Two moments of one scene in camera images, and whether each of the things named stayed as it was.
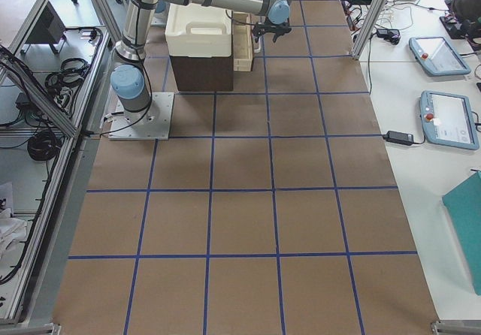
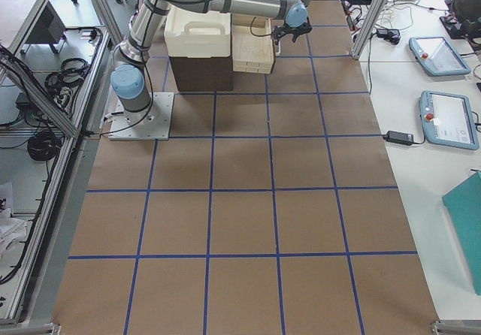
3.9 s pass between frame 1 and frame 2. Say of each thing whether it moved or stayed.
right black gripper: moved
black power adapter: stayed
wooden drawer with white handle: moved
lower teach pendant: stayed
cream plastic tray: stayed
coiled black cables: stayed
